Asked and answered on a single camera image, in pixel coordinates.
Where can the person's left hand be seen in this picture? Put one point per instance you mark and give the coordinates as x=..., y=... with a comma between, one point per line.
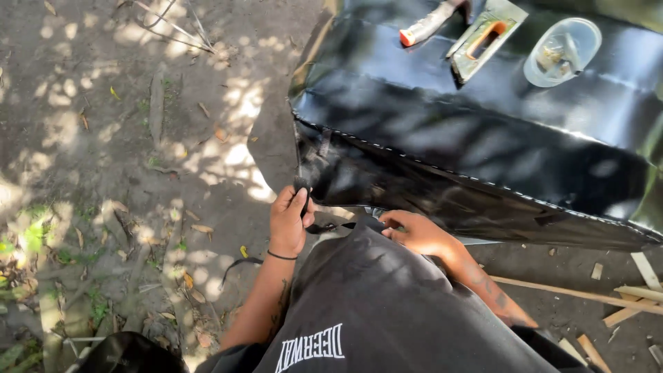
x=285, y=223

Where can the person's right hand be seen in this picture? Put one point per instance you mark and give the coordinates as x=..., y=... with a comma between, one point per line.
x=419, y=235

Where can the person's right fingers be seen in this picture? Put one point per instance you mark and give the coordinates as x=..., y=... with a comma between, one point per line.
x=393, y=224

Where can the person's black shirt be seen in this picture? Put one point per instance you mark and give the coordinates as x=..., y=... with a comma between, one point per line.
x=383, y=311

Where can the black leather upholstered seat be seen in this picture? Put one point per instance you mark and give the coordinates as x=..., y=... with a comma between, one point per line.
x=466, y=140

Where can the black wrist band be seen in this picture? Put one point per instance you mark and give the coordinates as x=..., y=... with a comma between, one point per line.
x=282, y=256

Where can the long thin wooden stick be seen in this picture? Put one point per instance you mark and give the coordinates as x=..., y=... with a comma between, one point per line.
x=570, y=293

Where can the short wooden offcut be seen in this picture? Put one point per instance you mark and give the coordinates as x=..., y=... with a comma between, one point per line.
x=624, y=315
x=593, y=353
x=572, y=351

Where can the pile of metal tacks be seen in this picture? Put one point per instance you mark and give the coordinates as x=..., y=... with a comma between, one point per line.
x=549, y=56

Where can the clear plastic container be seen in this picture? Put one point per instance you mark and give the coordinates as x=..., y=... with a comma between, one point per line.
x=562, y=52

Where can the pale wooden stick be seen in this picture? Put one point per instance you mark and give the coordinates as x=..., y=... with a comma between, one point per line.
x=639, y=293

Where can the white wooden strip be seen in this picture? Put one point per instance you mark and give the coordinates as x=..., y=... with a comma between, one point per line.
x=646, y=271

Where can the dry branch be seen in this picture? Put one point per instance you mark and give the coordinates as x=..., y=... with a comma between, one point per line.
x=176, y=26

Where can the black shiny rounded object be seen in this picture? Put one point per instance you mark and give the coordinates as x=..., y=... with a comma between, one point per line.
x=129, y=355

